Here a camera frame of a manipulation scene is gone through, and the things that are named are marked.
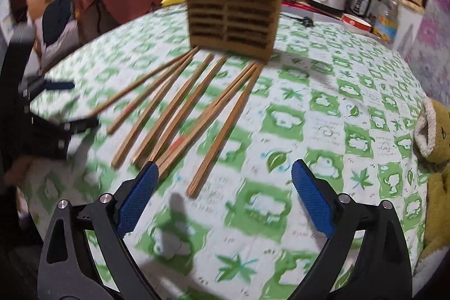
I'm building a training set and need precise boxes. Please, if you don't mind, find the bunch of wooden chopsticks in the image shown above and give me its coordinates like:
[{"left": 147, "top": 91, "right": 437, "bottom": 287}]
[{"left": 84, "top": 47, "right": 265, "bottom": 199}]

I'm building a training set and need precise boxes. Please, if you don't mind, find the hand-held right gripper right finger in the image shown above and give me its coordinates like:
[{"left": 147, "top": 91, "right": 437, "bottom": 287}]
[{"left": 291, "top": 159, "right": 415, "bottom": 300}]

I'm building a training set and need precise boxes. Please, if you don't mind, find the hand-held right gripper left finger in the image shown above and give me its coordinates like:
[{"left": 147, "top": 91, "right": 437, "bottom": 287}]
[{"left": 37, "top": 161, "right": 160, "bottom": 300}]

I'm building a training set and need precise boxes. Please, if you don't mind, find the green patterned tablecloth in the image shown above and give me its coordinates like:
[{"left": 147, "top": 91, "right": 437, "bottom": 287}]
[{"left": 19, "top": 3, "right": 431, "bottom": 300}]

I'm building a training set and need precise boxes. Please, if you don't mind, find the slatted wooden chopstick holder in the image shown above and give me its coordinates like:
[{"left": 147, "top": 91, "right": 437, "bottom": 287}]
[{"left": 185, "top": 0, "right": 286, "bottom": 62}]

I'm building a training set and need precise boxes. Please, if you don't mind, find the plastic bottle with yellow label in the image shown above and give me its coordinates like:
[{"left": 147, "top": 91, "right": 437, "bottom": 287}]
[{"left": 373, "top": 0, "right": 401, "bottom": 41}]

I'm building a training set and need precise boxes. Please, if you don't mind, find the olive fleece-lined glove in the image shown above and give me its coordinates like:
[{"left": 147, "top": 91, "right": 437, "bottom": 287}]
[{"left": 413, "top": 97, "right": 450, "bottom": 272}]

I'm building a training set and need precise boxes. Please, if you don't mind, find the silver black pressure cooker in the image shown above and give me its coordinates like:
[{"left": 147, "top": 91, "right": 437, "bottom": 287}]
[{"left": 346, "top": 0, "right": 387, "bottom": 23}]

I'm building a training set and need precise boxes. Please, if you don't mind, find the dark clothing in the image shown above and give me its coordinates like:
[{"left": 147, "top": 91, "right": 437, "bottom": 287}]
[{"left": 43, "top": 0, "right": 77, "bottom": 45}]

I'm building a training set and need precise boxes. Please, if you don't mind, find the black power cable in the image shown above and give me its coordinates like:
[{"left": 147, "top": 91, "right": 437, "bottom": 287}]
[{"left": 280, "top": 13, "right": 314, "bottom": 27}]

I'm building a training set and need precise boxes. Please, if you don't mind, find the red bowl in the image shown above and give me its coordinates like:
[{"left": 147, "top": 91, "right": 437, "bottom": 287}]
[{"left": 340, "top": 13, "right": 373, "bottom": 34}]

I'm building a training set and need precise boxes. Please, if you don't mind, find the pink floral wall cover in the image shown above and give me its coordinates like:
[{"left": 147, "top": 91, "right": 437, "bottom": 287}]
[{"left": 402, "top": 0, "right": 450, "bottom": 105}]

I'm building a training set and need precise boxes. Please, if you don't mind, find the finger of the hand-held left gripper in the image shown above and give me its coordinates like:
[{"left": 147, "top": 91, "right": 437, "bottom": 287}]
[
  {"left": 57, "top": 116, "right": 100, "bottom": 148},
  {"left": 26, "top": 78, "right": 75, "bottom": 93}
]

